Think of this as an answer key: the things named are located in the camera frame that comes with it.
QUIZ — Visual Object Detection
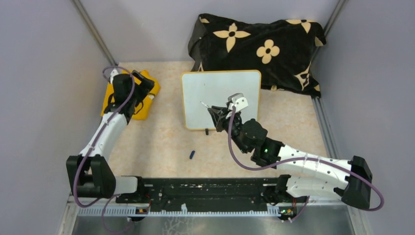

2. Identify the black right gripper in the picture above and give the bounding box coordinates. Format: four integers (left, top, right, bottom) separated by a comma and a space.
209, 105, 249, 154

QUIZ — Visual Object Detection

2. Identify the yellow framed whiteboard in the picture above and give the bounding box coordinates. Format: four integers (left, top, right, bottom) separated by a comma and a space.
181, 70, 261, 130

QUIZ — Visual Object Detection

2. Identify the blue marker cap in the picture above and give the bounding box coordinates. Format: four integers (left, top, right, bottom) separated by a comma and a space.
189, 150, 196, 160

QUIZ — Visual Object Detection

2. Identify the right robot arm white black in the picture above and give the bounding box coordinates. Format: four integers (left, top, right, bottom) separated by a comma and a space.
207, 106, 373, 211

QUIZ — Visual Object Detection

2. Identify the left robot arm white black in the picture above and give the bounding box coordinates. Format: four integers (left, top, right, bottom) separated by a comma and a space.
66, 67, 161, 203

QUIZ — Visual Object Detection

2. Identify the yellow cloth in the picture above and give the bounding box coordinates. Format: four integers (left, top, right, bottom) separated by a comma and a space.
100, 69, 161, 120

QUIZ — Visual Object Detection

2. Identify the black floral blanket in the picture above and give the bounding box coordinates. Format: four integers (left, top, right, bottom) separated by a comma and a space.
187, 13, 326, 97

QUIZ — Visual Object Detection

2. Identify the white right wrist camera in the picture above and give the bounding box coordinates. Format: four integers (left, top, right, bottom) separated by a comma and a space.
227, 93, 248, 112

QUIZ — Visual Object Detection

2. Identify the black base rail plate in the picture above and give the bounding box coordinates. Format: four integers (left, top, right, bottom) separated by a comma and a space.
116, 176, 307, 212

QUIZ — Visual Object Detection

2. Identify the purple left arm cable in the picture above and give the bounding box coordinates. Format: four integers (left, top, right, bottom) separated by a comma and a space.
72, 66, 136, 234

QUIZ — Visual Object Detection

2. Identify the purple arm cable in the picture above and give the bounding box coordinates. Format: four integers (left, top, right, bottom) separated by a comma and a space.
72, 66, 136, 234
227, 106, 385, 224

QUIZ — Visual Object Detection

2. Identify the white perforated cable tray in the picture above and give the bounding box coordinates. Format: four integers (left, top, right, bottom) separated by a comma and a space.
77, 204, 281, 217

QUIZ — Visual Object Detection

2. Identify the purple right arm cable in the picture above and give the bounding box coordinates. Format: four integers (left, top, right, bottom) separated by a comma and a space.
227, 106, 385, 224

